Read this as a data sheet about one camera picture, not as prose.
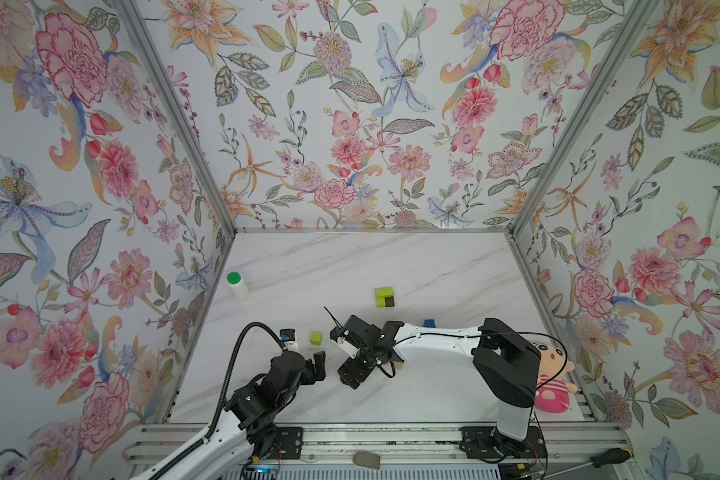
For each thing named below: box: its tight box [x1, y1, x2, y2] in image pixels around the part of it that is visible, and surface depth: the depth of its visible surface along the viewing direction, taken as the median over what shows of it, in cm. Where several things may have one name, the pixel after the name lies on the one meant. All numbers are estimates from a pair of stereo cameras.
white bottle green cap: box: [226, 271, 250, 301], surface depth 98 cm
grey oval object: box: [353, 451, 381, 470], surface depth 72 cm
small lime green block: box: [310, 332, 323, 346], surface depth 92 cm
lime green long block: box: [375, 287, 394, 308], surface depth 103 cm
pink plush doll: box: [532, 342, 578, 414], surface depth 79 cm
